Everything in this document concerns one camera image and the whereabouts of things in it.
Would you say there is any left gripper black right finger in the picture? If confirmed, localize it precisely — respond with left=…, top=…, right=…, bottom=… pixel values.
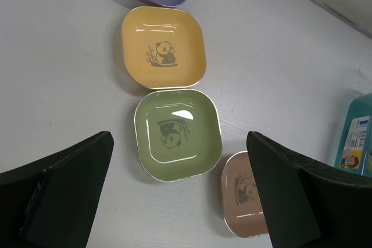
left=246, top=131, right=371, bottom=247

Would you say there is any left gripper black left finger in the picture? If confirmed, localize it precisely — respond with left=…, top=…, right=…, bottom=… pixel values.
left=1, top=131, right=114, bottom=247

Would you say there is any green plate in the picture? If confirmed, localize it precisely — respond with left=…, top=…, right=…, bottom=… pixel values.
left=134, top=89, right=223, bottom=182

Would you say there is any teal plastic bin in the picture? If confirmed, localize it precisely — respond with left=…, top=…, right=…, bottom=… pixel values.
left=334, top=94, right=371, bottom=178

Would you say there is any yellow plate on table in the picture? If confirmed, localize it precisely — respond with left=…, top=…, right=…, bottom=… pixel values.
left=121, top=6, right=207, bottom=90

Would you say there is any brown plate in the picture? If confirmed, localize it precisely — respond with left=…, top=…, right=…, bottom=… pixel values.
left=221, top=151, right=268, bottom=238

